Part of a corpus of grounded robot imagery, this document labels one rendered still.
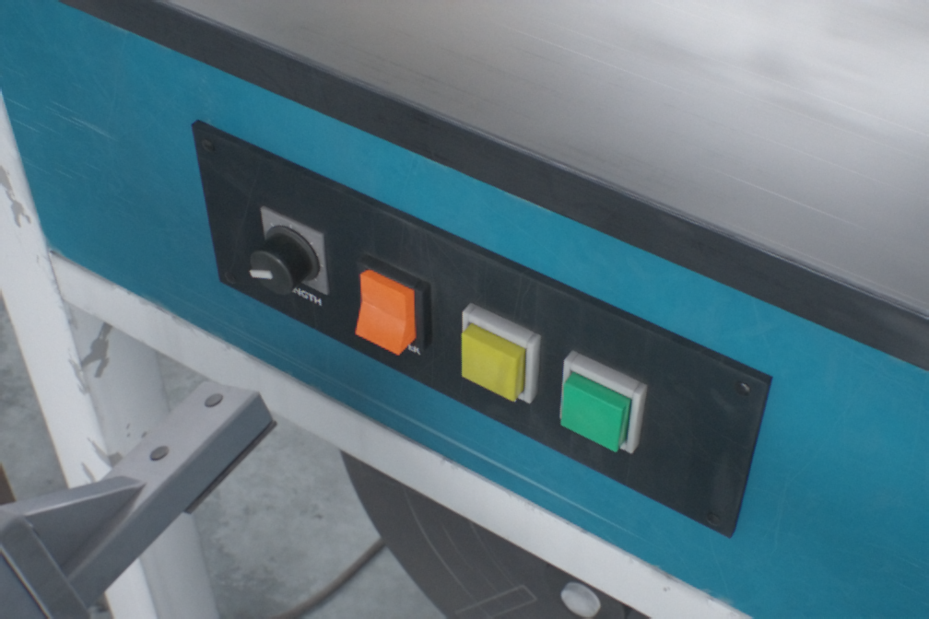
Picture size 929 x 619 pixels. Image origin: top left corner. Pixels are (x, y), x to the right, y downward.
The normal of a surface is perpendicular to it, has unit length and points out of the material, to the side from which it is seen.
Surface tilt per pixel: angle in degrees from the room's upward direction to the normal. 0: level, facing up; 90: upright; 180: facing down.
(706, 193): 0
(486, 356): 90
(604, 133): 0
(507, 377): 90
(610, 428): 90
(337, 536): 0
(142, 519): 66
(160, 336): 90
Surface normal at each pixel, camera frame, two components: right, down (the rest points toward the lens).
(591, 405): -0.55, 0.60
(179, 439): -0.33, -0.80
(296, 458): 0.00, -0.70
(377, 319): -0.51, 0.29
